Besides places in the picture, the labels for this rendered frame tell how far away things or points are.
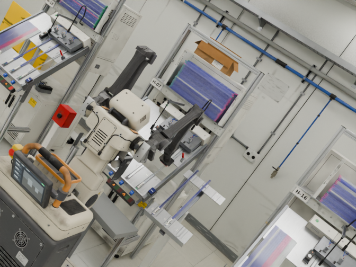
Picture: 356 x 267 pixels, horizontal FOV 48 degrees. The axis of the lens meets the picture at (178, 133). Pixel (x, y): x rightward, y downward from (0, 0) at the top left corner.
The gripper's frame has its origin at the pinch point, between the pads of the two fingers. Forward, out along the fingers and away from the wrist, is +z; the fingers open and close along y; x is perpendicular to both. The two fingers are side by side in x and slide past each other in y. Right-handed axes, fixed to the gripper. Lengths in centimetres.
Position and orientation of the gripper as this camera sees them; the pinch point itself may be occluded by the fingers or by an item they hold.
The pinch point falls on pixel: (166, 165)
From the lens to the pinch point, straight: 304.4
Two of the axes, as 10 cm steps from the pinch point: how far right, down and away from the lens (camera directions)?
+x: -6.8, 5.8, -4.5
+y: -7.3, -6.0, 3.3
